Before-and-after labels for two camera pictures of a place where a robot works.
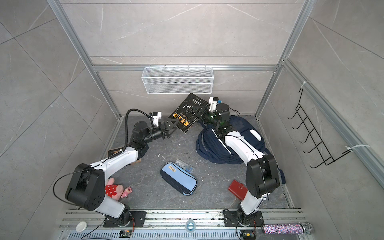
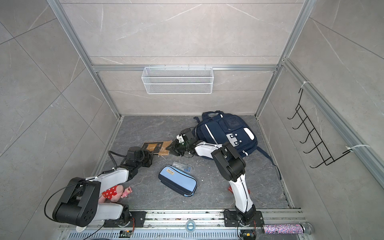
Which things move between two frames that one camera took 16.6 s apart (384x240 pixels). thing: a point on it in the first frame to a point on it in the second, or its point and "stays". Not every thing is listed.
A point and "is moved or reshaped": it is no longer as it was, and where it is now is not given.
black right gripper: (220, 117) to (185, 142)
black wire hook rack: (312, 133) stays
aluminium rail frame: (176, 225) stays
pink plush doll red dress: (116, 191) stays
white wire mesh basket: (177, 80) stays
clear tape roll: (193, 223) stays
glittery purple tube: (306, 228) stays
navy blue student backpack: (211, 149) is moved or reshaped
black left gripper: (163, 127) to (149, 154)
